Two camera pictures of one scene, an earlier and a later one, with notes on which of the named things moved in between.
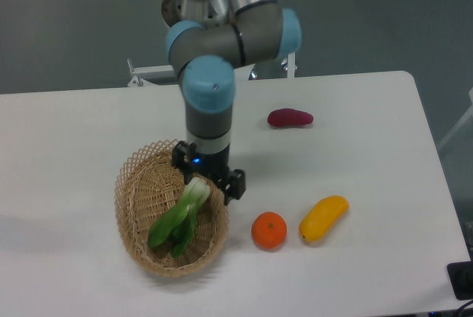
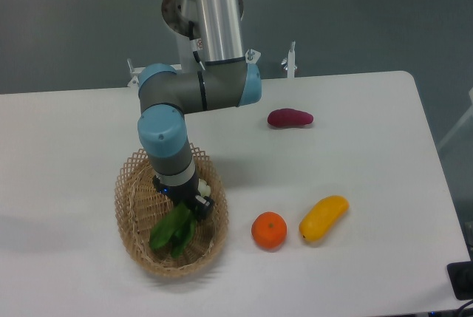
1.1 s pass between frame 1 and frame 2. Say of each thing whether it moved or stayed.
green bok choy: stayed
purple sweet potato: stayed
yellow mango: stayed
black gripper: moved
